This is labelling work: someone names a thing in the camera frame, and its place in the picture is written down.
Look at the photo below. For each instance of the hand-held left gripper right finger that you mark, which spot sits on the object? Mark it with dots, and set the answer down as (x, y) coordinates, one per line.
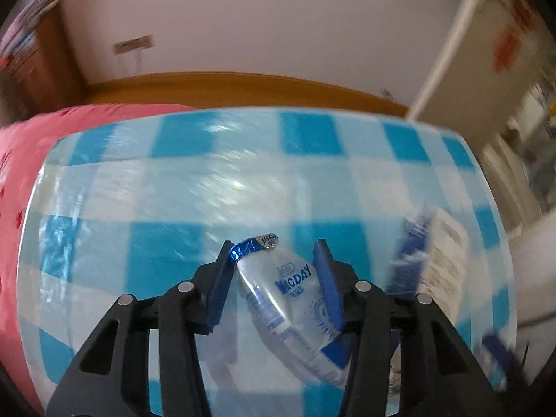
(325, 282)

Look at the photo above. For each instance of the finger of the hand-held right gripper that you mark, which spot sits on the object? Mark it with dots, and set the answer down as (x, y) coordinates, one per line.
(499, 354)

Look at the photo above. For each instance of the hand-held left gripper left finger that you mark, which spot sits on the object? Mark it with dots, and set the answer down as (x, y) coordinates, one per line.
(219, 295)

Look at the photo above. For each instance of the clear bottle blue foil lid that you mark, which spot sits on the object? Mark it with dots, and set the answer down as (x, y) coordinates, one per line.
(291, 308)

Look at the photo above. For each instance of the dark blue white-label carton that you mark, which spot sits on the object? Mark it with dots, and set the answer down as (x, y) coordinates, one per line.
(443, 252)

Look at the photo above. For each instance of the blue checkered tablecloth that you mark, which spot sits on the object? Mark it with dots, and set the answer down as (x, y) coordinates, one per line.
(173, 182)

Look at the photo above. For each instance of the pink printed blanket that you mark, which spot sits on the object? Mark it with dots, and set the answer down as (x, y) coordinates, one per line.
(13, 182)

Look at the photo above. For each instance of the white door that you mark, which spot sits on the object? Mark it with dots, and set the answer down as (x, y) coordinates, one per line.
(486, 52)

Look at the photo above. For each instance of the wooden cabinet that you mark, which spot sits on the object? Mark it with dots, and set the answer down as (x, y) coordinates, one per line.
(47, 65)

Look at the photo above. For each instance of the red door decoration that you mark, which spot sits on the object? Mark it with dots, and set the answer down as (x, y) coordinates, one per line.
(512, 34)

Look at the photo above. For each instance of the wall outlet strip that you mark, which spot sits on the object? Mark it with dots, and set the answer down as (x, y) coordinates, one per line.
(132, 44)

